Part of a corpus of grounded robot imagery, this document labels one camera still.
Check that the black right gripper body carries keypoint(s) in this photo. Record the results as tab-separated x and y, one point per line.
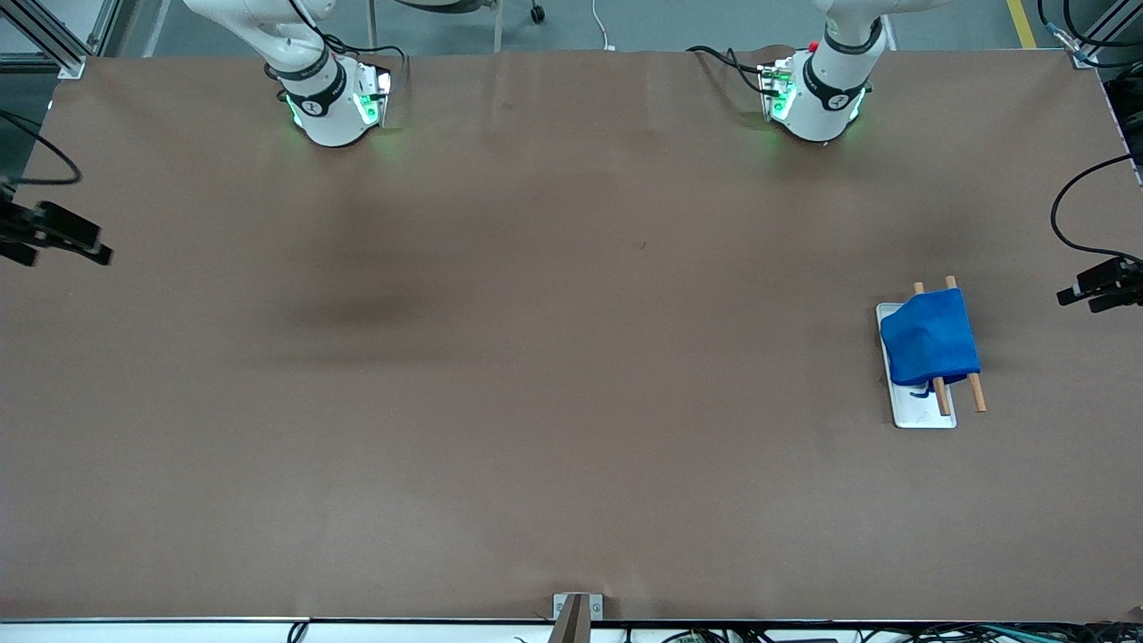
12	225

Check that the white rack with wooden bars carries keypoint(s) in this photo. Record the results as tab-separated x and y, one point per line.
920	413

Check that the brown table cover sheet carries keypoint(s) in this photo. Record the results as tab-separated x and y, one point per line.
571	446

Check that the aluminium frame post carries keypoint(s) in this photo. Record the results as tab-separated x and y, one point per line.
1103	40
49	40

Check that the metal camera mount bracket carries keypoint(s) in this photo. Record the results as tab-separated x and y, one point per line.
576	616

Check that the blue towel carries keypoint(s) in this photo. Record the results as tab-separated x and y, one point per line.
933	339

